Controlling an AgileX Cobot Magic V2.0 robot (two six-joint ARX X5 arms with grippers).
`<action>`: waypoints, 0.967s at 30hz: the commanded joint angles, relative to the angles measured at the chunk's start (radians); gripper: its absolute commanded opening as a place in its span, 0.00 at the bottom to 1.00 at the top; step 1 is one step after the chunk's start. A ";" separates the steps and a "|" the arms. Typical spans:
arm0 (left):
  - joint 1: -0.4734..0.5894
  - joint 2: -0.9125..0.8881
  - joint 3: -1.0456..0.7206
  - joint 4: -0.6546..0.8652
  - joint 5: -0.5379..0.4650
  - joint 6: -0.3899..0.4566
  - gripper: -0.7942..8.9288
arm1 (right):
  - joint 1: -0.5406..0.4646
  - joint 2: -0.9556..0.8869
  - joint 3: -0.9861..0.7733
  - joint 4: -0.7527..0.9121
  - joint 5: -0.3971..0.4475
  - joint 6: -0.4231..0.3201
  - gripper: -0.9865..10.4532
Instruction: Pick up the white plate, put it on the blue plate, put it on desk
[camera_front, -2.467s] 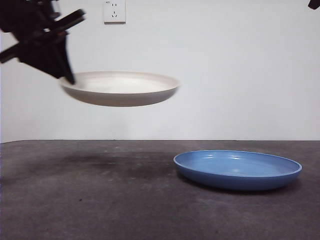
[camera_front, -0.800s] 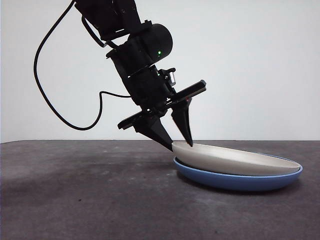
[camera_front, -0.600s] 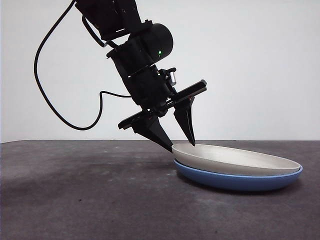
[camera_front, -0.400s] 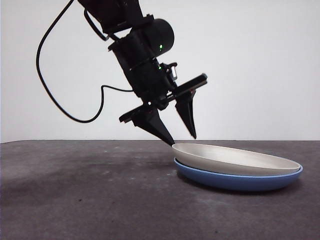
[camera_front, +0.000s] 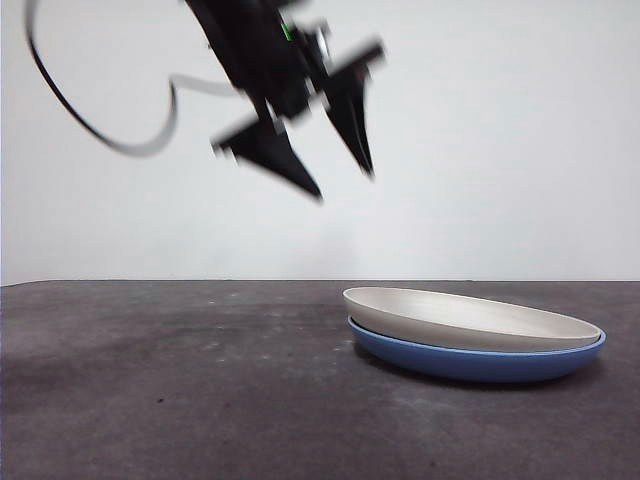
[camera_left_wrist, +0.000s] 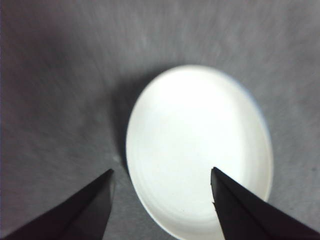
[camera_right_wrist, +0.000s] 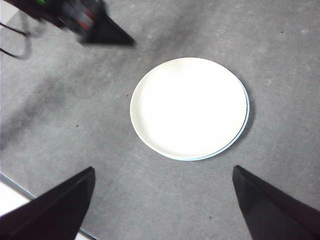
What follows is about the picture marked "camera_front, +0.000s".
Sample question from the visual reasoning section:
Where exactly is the white round plate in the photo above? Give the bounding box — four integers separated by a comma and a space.
342, 286, 602, 352

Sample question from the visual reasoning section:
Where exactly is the blue round plate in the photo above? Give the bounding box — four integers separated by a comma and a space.
347, 317, 608, 385

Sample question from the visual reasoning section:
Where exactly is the left wrist grey camera box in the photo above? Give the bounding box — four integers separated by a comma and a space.
315, 22, 335, 57

